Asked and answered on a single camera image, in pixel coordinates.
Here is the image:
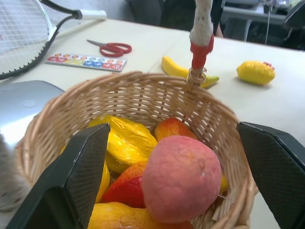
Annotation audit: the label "yellow banana toy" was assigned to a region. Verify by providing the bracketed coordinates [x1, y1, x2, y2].
[161, 55, 220, 89]

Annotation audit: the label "yellow lemon toy fruit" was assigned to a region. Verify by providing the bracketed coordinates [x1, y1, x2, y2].
[236, 60, 276, 85]

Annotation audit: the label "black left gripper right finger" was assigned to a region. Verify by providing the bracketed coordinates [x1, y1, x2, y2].
[236, 121, 305, 229]

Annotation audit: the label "red-orange mango toy fruit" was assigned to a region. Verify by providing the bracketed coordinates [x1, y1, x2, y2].
[100, 160, 150, 208]

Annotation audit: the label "black chair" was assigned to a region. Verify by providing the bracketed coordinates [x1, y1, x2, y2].
[282, 0, 305, 51]

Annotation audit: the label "yellow-orange toy fruit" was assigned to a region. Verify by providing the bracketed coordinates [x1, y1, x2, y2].
[87, 202, 193, 229]

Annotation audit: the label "pink peach toy fruit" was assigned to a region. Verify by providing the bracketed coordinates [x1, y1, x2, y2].
[141, 135, 223, 224]

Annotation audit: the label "orange-red toy fruit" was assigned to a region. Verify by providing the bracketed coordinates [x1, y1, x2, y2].
[154, 117, 199, 142]

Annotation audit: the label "grey flat lid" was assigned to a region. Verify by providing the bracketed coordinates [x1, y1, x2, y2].
[0, 80, 65, 153]

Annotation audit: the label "yellow starfruit toy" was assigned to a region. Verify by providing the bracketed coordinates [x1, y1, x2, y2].
[87, 114, 158, 174]

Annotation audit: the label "red-handled scissors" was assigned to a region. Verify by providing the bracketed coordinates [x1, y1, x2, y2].
[86, 39, 132, 58]

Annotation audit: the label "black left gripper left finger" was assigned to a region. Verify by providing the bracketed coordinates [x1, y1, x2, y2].
[5, 123, 111, 229]

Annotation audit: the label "black white tennis racket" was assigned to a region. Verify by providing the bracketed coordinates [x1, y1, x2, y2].
[0, 0, 108, 81]

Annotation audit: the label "wicker basket with wrapped handle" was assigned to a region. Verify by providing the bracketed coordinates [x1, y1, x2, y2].
[0, 0, 259, 229]

